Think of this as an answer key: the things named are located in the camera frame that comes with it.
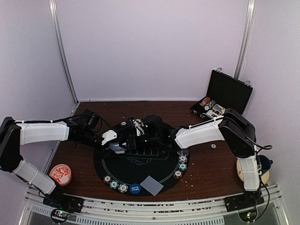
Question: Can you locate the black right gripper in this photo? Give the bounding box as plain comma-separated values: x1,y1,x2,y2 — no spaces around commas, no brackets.
120,134,161,151

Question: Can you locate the blue patterned card deck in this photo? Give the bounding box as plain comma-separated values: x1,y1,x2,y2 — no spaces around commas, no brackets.
107,142,126,154

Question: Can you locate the clear round dealer button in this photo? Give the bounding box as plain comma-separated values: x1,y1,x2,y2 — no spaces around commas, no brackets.
177,149,189,156

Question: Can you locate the blue white chip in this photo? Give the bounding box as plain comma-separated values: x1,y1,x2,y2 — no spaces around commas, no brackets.
179,155,188,163
118,184,128,193

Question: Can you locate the card dealt to small blind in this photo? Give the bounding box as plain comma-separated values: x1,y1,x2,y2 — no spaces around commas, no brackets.
140,176,164,196

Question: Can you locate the blue small blind button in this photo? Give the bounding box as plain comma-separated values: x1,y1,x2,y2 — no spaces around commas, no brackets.
129,183,141,195

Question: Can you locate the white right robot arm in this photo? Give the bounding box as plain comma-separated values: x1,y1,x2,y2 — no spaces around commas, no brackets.
120,108,261,207

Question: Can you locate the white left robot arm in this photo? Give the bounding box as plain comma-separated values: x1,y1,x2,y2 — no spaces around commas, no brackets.
0,117,117,208

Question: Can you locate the round black poker mat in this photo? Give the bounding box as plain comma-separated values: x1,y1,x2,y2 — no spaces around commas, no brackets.
93,119,190,197

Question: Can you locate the red white patterned cup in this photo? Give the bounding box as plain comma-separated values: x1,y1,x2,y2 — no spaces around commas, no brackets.
49,164,72,187

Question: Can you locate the green chip row in case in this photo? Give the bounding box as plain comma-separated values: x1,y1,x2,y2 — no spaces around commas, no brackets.
204,100,216,111

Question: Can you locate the red chip row in case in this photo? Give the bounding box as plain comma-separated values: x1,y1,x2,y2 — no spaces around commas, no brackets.
199,97,211,107

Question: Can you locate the brown poker chip stack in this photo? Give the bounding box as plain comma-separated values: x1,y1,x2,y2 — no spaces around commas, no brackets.
210,144,217,149

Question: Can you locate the card deck in case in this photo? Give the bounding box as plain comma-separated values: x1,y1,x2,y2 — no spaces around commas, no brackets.
206,104,226,118

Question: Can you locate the black poker chip case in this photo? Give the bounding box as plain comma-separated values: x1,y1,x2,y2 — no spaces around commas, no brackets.
190,70,253,120

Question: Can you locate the dark blue mug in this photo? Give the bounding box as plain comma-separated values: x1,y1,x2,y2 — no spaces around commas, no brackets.
259,155,273,175

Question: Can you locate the round wooden coaster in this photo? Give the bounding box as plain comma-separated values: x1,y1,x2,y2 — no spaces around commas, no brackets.
236,159,270,185

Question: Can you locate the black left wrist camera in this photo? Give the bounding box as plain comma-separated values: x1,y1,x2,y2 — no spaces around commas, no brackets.
78,109,100,130

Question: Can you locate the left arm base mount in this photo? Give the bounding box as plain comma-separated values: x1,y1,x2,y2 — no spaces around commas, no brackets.
38,186,84,225

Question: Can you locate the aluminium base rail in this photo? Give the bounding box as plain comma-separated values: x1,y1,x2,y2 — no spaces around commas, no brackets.
17,185,291,225

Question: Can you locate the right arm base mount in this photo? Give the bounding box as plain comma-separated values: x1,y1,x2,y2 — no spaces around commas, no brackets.
224,189,264,223

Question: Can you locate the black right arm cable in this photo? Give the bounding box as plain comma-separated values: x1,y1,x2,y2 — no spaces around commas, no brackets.
243,135,274,222

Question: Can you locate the aluminium frame post left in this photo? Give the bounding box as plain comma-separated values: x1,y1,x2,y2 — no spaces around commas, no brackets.
49,0,79,105

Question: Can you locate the aluminium frame post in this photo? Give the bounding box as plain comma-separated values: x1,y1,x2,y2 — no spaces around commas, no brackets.
49,0,79,105
234,0,256,80

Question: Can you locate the aluminium frame post right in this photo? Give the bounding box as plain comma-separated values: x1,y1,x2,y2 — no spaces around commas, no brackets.
234,0,256,80

